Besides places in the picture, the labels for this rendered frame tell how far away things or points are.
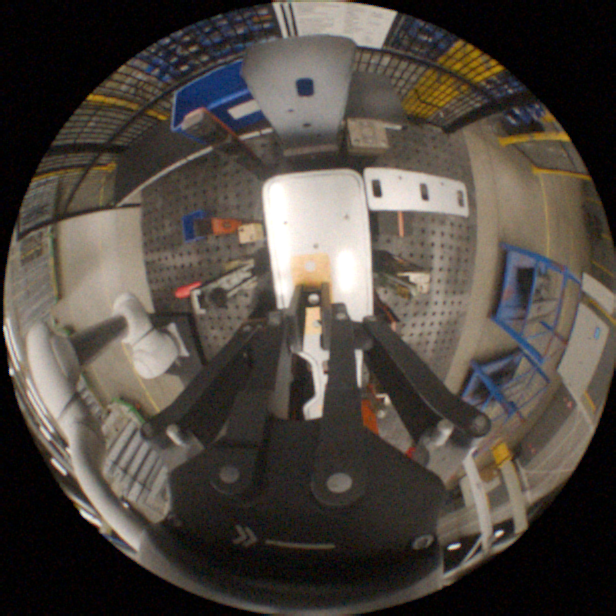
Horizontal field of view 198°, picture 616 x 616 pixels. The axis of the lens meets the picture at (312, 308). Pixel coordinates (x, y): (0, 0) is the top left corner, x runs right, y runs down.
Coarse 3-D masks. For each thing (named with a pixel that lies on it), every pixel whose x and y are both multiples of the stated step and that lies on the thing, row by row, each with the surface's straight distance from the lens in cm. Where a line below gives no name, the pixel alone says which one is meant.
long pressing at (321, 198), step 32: (288, 192) 46; (320, 192) 45; (352, 192) 46; (288, 224) 45; (320, 224) 44; (352, 224) 45; (288, 256) 45; (352, 256) 45; (288, 288) 47; (352, 288) 47; (320, 352) 54; (320, 384) 61
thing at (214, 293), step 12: (252, 264) 42; (228, 276) 34; (240, 276) 39; (252, 276) 43; (204, 288) 29; (216, 288) 28; (228, 288) 36; (240, 288) 37; (192, 300) 30; (204, 300) 30; (216, 300) 28; (204, 312) 30
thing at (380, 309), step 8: (376, 288) 80; (376, 296) 74; (376, 304) 66; (384, 304) 66; (376, 312) 59; (384, 312) 59; (392, 312) 60; (384, 320) 56; (392, 320) 55; (392, 328) 55; (400, 328) 56
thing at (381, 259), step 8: (376, 256) 65; (384, 256) 66; (392, 256) 68; (376, 264) 63; (384, 264) 53; (392, 264) 52; (400, 264) 53; (408, 264) 54; (376, 272) 64; (392, 272) 46; (400, 272) 45; (408, 272) 45; (416, 272) 46; (424, 272) 47; (416, 280) 46; (424, 280) 47; (424, 288) 48
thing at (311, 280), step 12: (324, 252) 20; (300, 264) 20; (324, 264) 20; (300, 276) 20; (312, 276) 20; (324, 276) 20; (312, 288) 20; (312, 300) 20; (312, 312) 21; (312, 324) 22
